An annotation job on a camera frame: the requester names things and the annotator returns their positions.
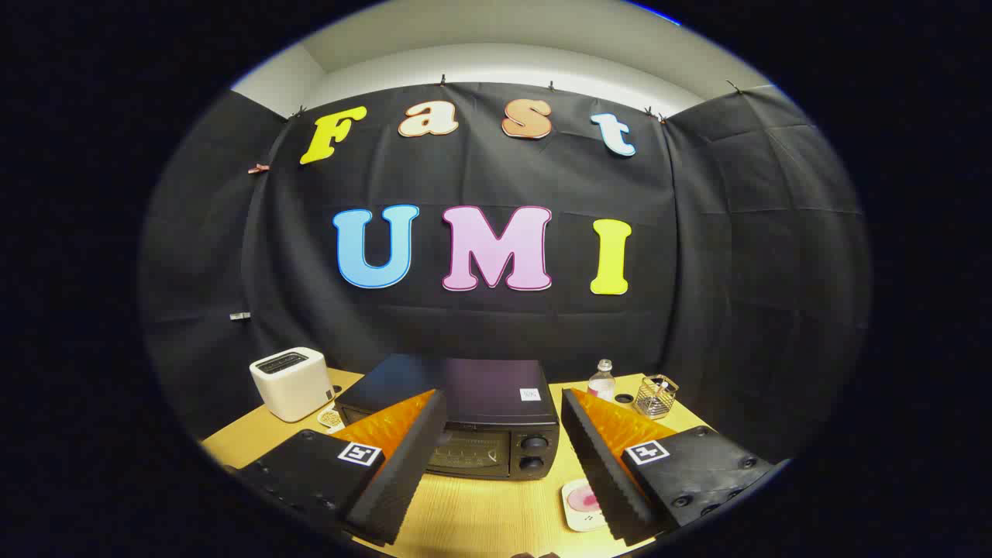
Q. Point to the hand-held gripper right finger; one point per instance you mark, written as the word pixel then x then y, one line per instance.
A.
pixel 601 473

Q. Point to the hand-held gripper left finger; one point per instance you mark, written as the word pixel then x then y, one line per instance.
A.
pixel 411 473

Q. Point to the pink ham slice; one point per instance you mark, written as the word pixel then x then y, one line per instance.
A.
pixel 585 500

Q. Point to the cream food tray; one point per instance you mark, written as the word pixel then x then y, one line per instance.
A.
pixel 577 521

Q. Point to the black toaster oven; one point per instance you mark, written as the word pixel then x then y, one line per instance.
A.
pixel 496 387

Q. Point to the white bread toaster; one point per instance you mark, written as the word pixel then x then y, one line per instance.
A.
pixel 291 387

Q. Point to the clear plastic bottle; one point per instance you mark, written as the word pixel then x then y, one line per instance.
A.
pixel 601 385

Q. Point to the white dish with seeds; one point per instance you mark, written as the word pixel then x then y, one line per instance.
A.
pixel 329 418

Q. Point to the black backdrop cloth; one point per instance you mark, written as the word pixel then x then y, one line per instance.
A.
pixel 697 232

